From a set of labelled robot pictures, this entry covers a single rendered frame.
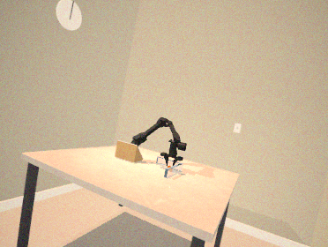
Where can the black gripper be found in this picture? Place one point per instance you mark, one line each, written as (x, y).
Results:
(172, 155)

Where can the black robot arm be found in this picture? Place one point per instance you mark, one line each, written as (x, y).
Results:
(176, 143)

